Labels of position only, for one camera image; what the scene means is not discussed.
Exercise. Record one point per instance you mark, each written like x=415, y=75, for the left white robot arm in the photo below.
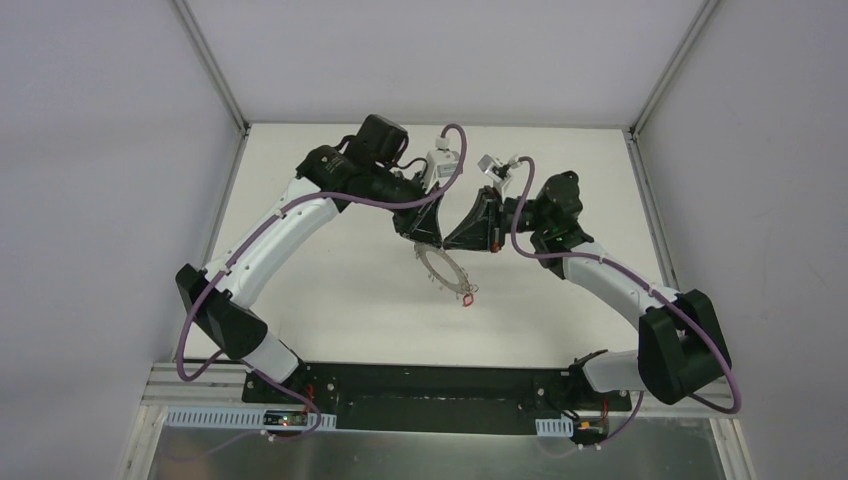
x=361, y=169

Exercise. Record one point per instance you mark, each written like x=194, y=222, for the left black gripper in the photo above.
x=411, y=216

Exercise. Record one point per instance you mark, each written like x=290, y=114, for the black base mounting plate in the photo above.
x=441, y=399

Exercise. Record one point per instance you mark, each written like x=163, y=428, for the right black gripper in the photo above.
x=492, y=220

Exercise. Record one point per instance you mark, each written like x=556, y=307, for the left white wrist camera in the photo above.
x=441, y=168

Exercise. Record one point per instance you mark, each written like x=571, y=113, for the white cable duct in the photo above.
x=272, y=420
x=561, y=427

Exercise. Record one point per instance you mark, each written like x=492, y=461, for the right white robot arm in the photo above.
x=681, y=347

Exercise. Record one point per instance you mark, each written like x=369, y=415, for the aluminium frame rail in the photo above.
x=219, y=385

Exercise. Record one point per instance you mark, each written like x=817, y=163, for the left white cable duct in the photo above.
x=272, y=420

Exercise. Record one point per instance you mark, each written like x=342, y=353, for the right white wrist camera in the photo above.
x=499, y=172

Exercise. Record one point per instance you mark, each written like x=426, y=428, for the metal key ring disc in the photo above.
x=443, y=270

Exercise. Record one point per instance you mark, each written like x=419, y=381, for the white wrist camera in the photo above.
x=441, y=168
x=499, y=172

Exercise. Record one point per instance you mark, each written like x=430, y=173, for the right white cable duct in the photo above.
x=561, y=427

